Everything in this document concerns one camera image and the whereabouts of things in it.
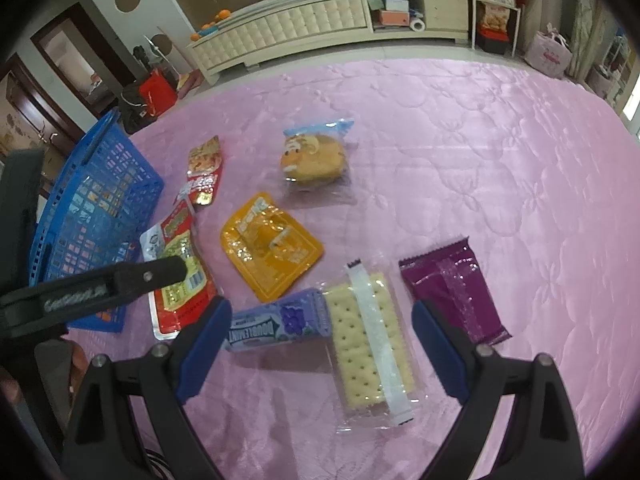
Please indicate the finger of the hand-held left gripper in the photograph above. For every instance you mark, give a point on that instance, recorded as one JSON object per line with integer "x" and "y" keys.
{"x": 20, "y": 210}
{"x": 150, "y": 275}

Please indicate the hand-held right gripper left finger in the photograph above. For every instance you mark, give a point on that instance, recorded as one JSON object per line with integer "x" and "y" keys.
{"x": 200, "y": 355}

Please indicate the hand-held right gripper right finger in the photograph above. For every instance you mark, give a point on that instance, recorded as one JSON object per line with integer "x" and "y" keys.
{"x": 440, "y": 355}

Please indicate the red and green snack packet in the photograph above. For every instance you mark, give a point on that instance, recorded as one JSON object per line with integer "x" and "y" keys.
{"x": 175, "y": 255}

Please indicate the purple snack packet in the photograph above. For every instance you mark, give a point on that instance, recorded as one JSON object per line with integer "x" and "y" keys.
{"x": 455, "y": 290}

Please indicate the clear cracker packet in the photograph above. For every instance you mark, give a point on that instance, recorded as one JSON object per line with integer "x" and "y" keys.
{"x": 367, "y": 345}

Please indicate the blue plastic basket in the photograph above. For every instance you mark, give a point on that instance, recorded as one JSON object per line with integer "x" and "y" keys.
{"x": 95, "y": 220}

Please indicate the blue chewing gum pack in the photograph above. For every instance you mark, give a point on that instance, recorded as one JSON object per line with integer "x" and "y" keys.
{"x": 280, "y": 320}

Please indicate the red printed clear snack packet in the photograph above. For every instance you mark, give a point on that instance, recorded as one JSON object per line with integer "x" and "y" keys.
{"x": 205, "y": 172}

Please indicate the orange snack packet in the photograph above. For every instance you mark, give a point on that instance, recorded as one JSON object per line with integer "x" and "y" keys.
{"x": 270, "y": 247}

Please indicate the round cake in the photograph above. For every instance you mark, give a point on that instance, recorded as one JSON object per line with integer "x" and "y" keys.
{"x": 315, "y": 160}

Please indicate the person's left hand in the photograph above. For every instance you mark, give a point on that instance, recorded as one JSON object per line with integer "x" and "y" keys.
{"x": 80, "y": 365}

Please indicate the brown wooden door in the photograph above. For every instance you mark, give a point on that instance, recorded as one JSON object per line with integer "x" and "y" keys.
{"x": 30, "y": 110}

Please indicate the black bag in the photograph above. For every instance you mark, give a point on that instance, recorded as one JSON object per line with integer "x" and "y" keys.
{"x": 132, "y": 110}

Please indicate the pink quilted mat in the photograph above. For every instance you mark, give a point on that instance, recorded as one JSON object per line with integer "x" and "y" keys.
{"x": 500, "y": 185}

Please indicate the red bag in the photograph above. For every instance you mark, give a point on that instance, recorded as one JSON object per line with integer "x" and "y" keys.
{"x": 157, "y": 92}

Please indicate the broom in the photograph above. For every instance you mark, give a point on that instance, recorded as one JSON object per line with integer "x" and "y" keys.
{"x": 182, "y": 80}

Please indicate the cream TV cabinet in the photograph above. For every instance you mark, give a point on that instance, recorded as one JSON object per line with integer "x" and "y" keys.
{"x": 300, "y": 25}

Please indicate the pink bag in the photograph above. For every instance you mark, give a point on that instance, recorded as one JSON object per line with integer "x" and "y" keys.
{"x": 547, "y": 55}

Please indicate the paper towel roll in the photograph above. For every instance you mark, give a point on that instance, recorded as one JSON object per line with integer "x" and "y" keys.
{"x": 418, "y": 24}

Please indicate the orange box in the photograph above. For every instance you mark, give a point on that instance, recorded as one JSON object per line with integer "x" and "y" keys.
{"x": 392, "y": 18}

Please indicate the white metal shelf rack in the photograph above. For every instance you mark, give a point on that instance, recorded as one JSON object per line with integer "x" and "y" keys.
{"x": 497, "y": 5}

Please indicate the patterned curtain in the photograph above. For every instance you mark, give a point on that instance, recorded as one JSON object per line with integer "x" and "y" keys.
{"x": 592, "y": 30}

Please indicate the brown door frame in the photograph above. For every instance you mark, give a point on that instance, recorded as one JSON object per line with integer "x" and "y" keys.
{"x": 100, "y": 50}

